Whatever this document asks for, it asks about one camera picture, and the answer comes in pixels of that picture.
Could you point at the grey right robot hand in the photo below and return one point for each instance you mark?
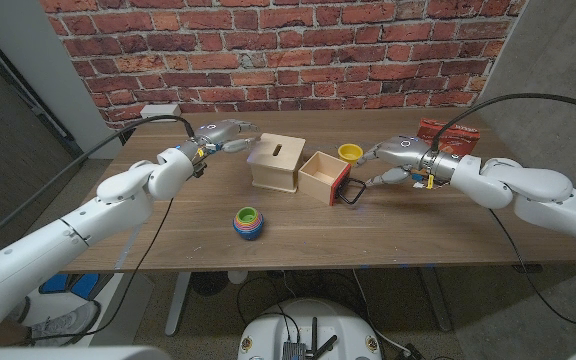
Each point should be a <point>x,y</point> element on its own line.
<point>408,152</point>

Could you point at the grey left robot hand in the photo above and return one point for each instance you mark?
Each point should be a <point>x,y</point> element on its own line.
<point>218,134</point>

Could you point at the wooden box with slot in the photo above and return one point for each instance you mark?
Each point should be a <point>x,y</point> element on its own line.
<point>278,165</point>

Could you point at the wooden drawer with red front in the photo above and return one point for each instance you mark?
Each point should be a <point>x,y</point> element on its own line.
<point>318,187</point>

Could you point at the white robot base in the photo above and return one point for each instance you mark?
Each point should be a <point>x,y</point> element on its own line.
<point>273,330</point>

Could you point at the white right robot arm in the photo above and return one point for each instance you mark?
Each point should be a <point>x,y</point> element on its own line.
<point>533,192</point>

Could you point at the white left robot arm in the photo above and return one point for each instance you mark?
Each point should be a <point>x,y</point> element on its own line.
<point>83,220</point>

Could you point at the red snack package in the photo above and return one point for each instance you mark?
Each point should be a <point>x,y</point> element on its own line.
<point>460,136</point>

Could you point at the yellow plastic cup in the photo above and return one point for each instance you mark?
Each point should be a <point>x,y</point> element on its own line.
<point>350,152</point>

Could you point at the white power outlet strip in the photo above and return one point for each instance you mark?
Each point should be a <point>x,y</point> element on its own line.
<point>160,110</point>

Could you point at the rainbow stacking cups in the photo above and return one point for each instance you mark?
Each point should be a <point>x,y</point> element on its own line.
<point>248,224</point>

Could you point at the grey table leg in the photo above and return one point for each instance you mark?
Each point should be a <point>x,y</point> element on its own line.
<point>437,300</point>

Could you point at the white table leg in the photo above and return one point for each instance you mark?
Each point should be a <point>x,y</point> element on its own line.
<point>177,305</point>

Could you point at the grey shoe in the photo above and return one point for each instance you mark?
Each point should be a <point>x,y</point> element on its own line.
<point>63,322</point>

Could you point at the white robot head rim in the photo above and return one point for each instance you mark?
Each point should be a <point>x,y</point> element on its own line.
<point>68,353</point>

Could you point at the printed brick wall backdrop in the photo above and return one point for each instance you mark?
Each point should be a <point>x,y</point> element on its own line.
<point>288,50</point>

